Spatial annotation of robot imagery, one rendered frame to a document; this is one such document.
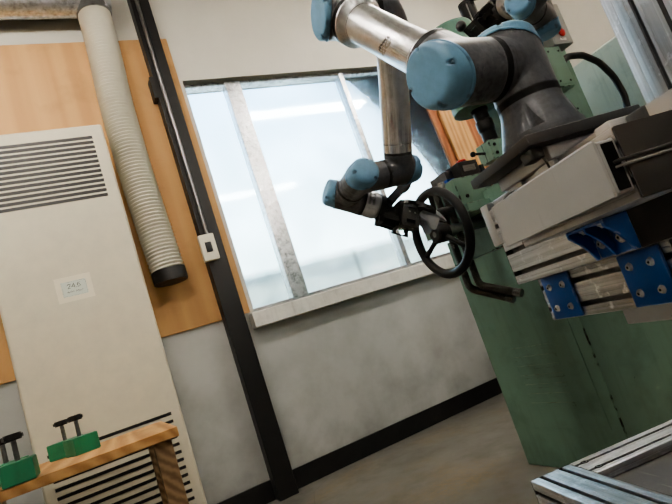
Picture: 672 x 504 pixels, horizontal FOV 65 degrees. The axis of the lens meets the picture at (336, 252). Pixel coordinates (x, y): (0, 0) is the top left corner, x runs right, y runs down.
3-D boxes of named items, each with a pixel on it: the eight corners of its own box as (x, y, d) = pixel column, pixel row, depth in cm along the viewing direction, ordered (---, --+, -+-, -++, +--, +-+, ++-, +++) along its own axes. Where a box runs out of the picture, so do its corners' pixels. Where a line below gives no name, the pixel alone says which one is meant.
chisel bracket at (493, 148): (483, 171, 183) (474, 148, 184) (512, 164, 189) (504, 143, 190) (497, 162, 176) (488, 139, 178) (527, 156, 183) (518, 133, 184)
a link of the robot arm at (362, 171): (385, 150, 135) (368, 171, 144) (346, 157, 130) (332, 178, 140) (397, 177, 133) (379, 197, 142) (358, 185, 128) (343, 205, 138)
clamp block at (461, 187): (437, 220, 178) (428, 195, 179) (468, 212, 183) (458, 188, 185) (463, 204, 164) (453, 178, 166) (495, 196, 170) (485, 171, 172)
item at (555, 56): (540, 100, 182) (524, 61, 184) (558, 97, 186) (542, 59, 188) (559, 86, 175) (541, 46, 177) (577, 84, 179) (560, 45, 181)
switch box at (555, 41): (542, 54, 189) (525, 15, 191) (561, 52, 193) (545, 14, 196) (555, 43, 184) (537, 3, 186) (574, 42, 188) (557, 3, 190)
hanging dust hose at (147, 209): (148, 291, 245) (73, 25, 266) (185, 282, 253) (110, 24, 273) (151, 283, 230) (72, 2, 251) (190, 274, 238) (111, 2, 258)
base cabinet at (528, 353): (526, 464, 180) (452, 267, 191) (633, 404, 205) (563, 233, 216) (644, 479, 140) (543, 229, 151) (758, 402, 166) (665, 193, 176)
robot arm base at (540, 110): (607, 117, 92) (585, 66, 93) (532, 138, 88) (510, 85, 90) (559, 151, 106) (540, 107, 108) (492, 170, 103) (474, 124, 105)
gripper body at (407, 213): (409, 238, 151) (370, 228, 148) (411, 212, 155) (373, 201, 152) (421, 228, 144) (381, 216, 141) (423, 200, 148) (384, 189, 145)
